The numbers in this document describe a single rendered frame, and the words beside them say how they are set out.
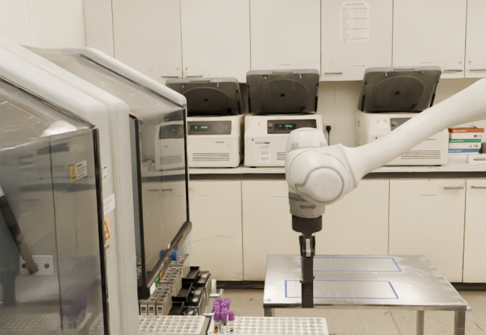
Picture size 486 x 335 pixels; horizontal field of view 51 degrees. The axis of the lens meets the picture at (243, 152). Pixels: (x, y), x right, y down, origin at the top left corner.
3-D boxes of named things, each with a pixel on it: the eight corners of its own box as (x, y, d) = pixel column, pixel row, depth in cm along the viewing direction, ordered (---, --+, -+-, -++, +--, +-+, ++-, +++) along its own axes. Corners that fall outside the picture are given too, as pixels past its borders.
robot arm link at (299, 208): (288, 195, 120) (288, 220, 121) (327, 195, 119) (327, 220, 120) (287, 187, 129) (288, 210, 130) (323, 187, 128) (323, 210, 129)
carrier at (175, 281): (176, 286, 168) (175, 268, 167) (181, 286, 168) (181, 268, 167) (168, 300, 157) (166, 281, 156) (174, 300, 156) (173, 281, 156)
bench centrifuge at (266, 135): (244, 168, 357) (242, 69, 348) (249, 156, 419) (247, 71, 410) (324, 168, 353) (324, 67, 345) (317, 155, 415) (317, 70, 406)
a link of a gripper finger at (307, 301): (313, 280, 127) (313, 281, 126) (313, 307, 128) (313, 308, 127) (301, 280, 127) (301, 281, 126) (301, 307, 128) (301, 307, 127)
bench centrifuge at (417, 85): (367, 167, 351) (367, 66, 342) (354, 155, 412) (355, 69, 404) (450, 166, 347) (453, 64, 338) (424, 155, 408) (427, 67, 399)
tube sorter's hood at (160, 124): (-54, 297, 127) (-80, 37, 119) (53, 230, 187) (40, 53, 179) (150, 299, 123) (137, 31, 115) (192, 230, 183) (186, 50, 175)
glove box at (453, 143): (448, 148, 385) (449, 138, 384) (443, 146, 397) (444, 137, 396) (481, 148, 383) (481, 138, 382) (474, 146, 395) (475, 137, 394)
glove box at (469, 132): (451, 138, 384) (452, 125, 382) (446, 137, 396) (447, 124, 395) (485, 138, 381) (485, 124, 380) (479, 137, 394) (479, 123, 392)
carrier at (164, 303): (165, 305, 153) (164, 286, 152) (172, 305, 153) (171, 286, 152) (156, 323, 141) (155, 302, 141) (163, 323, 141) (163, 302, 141)
